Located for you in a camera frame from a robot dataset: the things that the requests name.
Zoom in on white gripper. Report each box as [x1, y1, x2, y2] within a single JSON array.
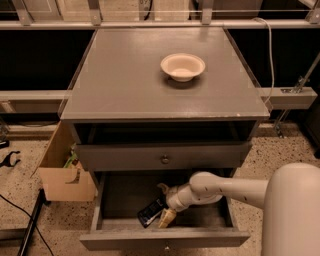
[[157, 183, 196, 228]]

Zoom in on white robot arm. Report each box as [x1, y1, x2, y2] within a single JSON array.
[[159, 163, 320, 256]]

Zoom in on round drawer knob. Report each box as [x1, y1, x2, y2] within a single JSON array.
[[161, 155, 170, 164]]

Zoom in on open grey middle drawer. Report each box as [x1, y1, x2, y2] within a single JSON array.
[[80, 170, 250, 251]]

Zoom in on closed grey top drawer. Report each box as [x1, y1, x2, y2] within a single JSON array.
[[76, 142, 252, 171]]

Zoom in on grey wooden drawer cabinet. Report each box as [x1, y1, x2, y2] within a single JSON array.
[[59, 26, 271, 256]]

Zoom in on green item in box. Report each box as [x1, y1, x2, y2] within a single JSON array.
[[64, 144, 77, 168]]

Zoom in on cardboard box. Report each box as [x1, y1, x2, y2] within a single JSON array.
[[37, 122, 96, 202]]

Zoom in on black metal floor bar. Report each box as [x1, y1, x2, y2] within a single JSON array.
[[17, 189, 46, 256]]

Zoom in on white paper bowl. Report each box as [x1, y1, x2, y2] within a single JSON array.
[[160, 53, 206, 82]]

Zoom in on black clamp tool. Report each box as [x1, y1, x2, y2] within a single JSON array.
[[0, 151, 21, 167]]

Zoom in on black floor cable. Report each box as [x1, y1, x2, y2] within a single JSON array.
[[0, 193, 55, 256]]

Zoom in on aluminium frame rail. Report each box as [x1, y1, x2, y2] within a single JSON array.
[[0, 0, 320, 114]]

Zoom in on white cable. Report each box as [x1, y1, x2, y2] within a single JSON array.
[[251, 17, 276, 104]]

